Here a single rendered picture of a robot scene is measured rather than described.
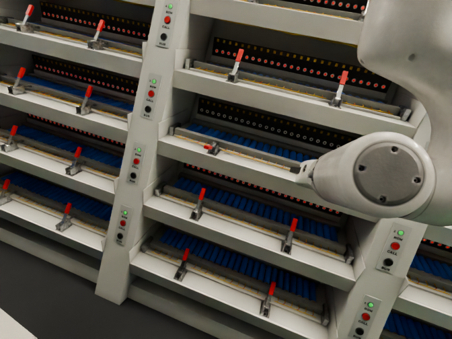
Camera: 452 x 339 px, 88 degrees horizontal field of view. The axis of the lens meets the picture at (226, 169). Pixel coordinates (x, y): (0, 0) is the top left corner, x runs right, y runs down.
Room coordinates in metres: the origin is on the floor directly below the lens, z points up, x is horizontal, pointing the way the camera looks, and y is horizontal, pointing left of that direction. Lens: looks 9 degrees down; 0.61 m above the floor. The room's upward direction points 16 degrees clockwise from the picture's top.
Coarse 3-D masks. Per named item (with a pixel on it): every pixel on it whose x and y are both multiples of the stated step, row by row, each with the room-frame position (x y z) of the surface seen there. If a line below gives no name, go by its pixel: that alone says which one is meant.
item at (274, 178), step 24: (168, 120) 0.68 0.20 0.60; (216, 120) 0.80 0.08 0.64; (168, 144) 0.65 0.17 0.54; (192, 144) 0.67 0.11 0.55; (216, 168) 0.63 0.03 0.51; (240, 168) 0.61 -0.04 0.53; (264, 168) 0.62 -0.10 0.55; (288, 192) 0.60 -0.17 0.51; (312, 192) 0.58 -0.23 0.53; (360, 216) 0.56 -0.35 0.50
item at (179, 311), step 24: (24, 240) 0.77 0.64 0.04; (48, 240) 0.79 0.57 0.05; (72, 264) 0.73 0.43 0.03; (96, 264) 0.74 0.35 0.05; (144, 288) 0.69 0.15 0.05; (168, 312) 0.66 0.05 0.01; (192, 312) 0.65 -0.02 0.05; (216, 312) 0.67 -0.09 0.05; (216, 336) 0.63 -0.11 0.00; (240, 336) 0.62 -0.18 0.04; (264, 336) 0.63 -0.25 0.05
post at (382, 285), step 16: (368, 224) 0.60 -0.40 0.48; (384, 224) 0.54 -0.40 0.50; (416, 224) 0.53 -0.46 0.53; (368, 240) 0.57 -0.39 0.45; (384, 240) 0.54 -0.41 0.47; (416, 240) 0.53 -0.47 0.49; (368, 256) 0.54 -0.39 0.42; (368, 272) 0.54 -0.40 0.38; (384, 272) 0.54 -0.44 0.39; (400, 272) 0.53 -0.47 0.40; (336, 288) 0.63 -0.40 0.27; (352, 288) 0.55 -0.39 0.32; (368, 288) 0.54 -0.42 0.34; (384, 288) 0.53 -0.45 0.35; (336, 304) 0.60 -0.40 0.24; (352, 304) 0.54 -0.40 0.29; (384, 304) 0.53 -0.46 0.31; (336, 320) 0.56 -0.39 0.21; (352, 320) 0.54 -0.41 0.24; (384, 320) 0.53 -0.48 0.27; (368, 336) 0.53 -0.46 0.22
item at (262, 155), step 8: (176, 128) 0.69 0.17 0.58; (176, 136) 0.68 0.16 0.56; (184, 136) 0.69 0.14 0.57; (192, 136) 0.68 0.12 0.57; (200, 136) 0.68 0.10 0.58; (208, 136) 0.68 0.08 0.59; (224, 144) 0.66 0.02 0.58; (232, 144) 0.66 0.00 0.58; (232, 152) 0.65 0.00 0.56; (240, 152) 0.65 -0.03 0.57; (248, 152) 0.65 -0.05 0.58; (256, 152) 0.65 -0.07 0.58; (264, 152) 0.65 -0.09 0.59; (256, 160) 0.63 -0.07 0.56; (264, 160) 0.65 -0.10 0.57; (272, 160) 0.64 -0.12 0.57; (280, 160) 0.63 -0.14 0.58; (288, 160) 0.63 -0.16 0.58
